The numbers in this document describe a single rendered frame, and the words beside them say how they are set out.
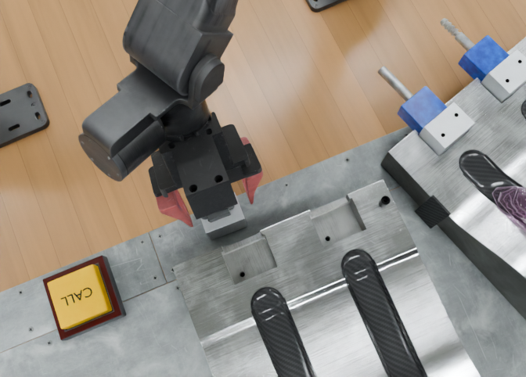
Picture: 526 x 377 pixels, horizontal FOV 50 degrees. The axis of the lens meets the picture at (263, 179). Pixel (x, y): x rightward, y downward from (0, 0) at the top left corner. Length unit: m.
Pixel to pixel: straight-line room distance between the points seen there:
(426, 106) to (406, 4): 0.20
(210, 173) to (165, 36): 0.13
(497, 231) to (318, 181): 0.23
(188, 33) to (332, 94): 0.35
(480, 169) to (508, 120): 0.07
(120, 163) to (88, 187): 0.27
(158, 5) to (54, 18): 0.43
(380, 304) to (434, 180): 0.17
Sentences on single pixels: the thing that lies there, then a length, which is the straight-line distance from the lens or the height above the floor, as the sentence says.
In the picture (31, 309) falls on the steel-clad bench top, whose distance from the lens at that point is 0.78.
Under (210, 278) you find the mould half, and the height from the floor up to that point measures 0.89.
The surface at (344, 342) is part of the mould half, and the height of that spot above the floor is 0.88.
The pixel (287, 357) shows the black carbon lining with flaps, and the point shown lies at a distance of 0.64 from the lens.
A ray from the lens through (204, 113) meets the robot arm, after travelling 0.57.
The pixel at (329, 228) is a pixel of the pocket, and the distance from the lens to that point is 0.67.
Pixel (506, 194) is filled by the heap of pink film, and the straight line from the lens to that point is 0.72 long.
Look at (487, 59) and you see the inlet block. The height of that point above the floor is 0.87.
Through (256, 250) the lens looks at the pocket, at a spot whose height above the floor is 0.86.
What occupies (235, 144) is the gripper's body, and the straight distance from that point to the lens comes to 0.63.
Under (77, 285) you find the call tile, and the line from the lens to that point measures 0.73.
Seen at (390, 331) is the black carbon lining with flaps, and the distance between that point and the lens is 0.65.
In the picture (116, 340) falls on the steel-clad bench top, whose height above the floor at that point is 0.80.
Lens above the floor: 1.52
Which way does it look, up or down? 75 degrees down
